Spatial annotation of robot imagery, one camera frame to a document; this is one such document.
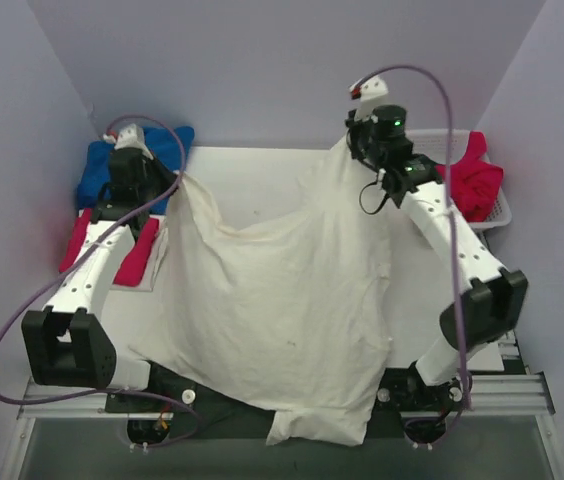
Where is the blue t-shirt pile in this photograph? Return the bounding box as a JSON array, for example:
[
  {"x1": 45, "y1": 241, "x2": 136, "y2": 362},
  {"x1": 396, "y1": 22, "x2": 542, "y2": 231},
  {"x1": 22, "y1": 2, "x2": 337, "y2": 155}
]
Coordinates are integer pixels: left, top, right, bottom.
[{"x1": 75, "y1": 126, "x2": 196, "y2": 217}]

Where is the red t-shirt in basket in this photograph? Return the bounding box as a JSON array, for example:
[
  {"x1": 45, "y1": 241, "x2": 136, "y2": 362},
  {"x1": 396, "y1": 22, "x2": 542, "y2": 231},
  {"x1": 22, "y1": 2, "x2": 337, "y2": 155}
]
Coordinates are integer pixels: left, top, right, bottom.
[{"x1": 450, "y1": 131, "x2": 504, "y2": 223}]

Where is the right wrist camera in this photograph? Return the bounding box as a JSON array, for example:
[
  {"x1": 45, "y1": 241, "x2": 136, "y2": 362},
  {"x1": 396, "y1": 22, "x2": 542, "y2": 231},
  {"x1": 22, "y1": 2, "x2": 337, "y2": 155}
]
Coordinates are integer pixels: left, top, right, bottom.
[{"x1": 349, "y1": 75, "x2": 389, "y2": 120}]

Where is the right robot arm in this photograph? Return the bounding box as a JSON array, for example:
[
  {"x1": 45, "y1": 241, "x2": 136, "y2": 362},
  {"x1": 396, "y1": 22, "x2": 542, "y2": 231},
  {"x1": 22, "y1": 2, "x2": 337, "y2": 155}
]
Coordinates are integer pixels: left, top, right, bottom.
[{"x1": 345, "y1": 105, "x2": 528, "y2": 408}]

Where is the white plastic basket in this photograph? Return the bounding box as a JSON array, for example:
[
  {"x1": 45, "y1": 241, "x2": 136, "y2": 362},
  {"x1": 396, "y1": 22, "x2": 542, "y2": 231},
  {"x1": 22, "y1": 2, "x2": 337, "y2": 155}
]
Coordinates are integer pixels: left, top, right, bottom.
[{"x1": 407, "y1": 129, "x2": 512, "y2": 232}]

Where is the folded red t-shirt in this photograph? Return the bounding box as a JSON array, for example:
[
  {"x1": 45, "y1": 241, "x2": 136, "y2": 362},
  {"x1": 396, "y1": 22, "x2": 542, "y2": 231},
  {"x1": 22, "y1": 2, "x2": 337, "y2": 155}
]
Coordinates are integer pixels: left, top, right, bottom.
[{"x1": 59, "y1": 208, "x2": 168, "y2": 292}]

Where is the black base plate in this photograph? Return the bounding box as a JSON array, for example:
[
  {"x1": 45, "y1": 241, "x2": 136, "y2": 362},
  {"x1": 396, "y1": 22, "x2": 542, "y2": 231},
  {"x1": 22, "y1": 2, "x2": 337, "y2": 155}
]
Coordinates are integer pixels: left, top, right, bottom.
[{"x1": 105, "y1": 364, "x2": 463, "y2": 443}]

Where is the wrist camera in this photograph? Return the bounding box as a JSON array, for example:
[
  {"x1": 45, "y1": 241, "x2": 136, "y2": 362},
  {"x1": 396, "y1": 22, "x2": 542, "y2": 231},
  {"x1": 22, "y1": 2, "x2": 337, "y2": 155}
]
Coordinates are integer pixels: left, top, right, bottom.
[
  {"x1": 102, "y1": 124, "x2": 147, "y2": 150},
  {"x1": 349, "y1": 75, "x2": 389, "y2": 120}
]

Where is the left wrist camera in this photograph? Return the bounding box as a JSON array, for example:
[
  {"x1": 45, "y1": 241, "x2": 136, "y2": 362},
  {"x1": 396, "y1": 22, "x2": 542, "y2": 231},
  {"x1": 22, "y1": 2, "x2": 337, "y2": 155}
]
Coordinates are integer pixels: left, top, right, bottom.
[{"x1": 102, "y1": 124, "x2": 147, "y2": 150}]

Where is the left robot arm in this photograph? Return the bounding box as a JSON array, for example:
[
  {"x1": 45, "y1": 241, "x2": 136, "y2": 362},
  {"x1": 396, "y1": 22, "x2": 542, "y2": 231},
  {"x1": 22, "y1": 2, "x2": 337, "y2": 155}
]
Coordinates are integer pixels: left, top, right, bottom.
[{"x1": 21, "y1": 142, "x2": 176, "y2": 412}]

